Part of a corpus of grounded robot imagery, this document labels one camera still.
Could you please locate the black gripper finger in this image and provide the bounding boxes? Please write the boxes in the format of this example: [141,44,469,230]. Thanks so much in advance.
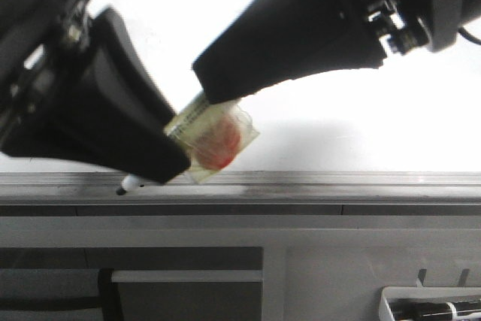
[1,8,191,183]

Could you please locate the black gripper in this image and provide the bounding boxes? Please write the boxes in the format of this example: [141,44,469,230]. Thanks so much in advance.
[0,0,481,119]

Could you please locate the white whiteboard marker with tape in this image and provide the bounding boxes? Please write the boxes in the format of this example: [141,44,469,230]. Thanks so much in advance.
[116,92,259,195]

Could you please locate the white marker holder tray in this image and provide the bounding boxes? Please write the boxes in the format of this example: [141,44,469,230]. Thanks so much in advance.
[379,286,480,320]

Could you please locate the black marker in tray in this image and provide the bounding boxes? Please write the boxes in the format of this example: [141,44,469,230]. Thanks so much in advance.
[392,300,480,321]

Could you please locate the white whiteboard with metal frame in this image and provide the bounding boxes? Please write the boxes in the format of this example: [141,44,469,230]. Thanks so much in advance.
[1,0,480,217]

